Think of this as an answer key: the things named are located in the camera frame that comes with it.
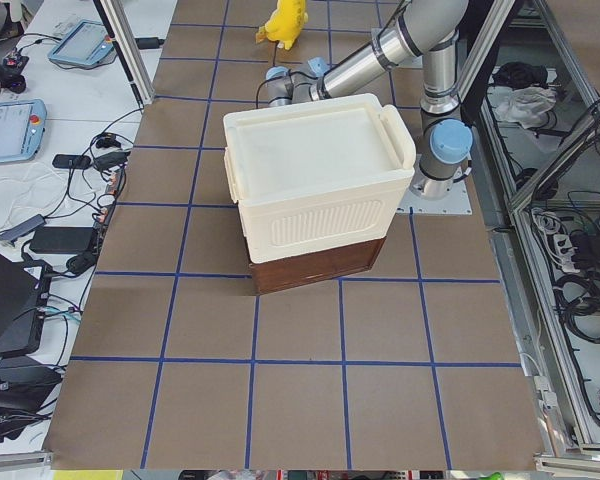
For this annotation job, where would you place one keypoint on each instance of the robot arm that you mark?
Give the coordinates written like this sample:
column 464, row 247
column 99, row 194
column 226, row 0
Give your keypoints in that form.
column 418, row 43

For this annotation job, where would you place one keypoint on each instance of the white drawer cabinet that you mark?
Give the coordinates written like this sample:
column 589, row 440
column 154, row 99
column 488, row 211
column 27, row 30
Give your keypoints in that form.
column 316, row 176

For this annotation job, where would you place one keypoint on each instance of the dark wooden cabinet base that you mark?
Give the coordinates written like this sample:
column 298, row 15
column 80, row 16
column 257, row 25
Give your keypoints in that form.
column 296, row 271

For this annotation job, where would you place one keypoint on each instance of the yellow plush toy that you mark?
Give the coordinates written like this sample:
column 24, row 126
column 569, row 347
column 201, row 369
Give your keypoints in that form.
column 286, row 22

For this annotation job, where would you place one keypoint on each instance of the black power adapter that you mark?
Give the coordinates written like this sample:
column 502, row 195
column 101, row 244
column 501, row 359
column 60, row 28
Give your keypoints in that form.
column 61, row 240

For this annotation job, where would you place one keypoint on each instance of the white crumpled cloth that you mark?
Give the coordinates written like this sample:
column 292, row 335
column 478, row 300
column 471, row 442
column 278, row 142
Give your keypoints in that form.
column 528, row 107

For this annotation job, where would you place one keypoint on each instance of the upper teach pendant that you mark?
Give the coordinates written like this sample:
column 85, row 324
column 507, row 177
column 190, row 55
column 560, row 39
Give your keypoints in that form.
column 86, row 46

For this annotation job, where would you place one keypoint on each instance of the teach pendant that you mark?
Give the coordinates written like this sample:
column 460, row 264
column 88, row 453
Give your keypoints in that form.
column 86, row 46
column 22, row 125

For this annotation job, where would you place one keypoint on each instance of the black laptop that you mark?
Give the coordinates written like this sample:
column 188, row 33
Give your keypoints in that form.
column 23, row 293

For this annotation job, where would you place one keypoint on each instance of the lower teach pendant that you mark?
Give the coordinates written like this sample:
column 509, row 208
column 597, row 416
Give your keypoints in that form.
column 22, row 125

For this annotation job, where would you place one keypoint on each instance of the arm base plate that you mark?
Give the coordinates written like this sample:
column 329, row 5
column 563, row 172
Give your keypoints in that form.
column 440, row 200

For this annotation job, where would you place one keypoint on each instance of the aluminium frame post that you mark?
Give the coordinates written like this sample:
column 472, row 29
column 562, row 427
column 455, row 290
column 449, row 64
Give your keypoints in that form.
column 114, row 19

